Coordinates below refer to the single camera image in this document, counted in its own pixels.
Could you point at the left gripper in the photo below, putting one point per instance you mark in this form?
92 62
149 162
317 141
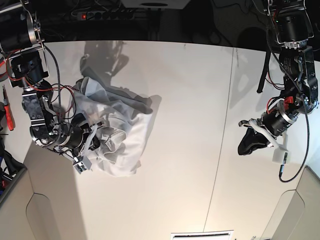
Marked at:
257 136

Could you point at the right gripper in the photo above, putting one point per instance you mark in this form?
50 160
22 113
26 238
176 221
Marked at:
78 138

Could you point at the white t-shirt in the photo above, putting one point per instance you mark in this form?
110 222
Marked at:
120 124

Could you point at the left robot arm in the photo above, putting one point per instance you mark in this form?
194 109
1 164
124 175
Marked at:
290 28

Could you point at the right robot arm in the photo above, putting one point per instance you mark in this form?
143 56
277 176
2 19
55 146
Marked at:
57 122

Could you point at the grey bin left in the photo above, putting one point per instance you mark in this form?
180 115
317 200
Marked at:
11 171

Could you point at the red grey pliers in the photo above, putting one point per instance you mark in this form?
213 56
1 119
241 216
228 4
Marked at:
3 70

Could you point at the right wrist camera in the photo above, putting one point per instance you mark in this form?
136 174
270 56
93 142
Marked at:
81 164

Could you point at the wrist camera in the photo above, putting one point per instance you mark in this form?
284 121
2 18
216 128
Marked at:
281 156
81 164

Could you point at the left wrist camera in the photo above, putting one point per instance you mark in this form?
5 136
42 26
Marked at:
281 156

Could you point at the red handled screwdriver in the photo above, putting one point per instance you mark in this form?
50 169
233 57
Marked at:
8 112

